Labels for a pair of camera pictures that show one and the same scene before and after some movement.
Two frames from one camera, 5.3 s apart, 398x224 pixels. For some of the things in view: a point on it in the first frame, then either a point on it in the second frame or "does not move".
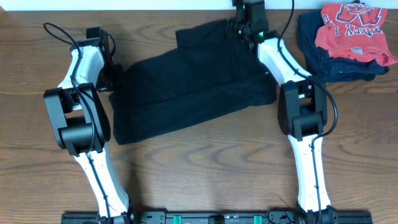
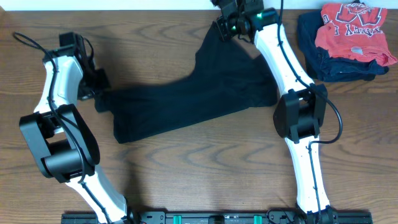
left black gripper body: (109, 78) to (91, 83)
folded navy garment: (323, 67) does not move
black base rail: (217, 216) does not move
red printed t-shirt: (355, 32) does not move
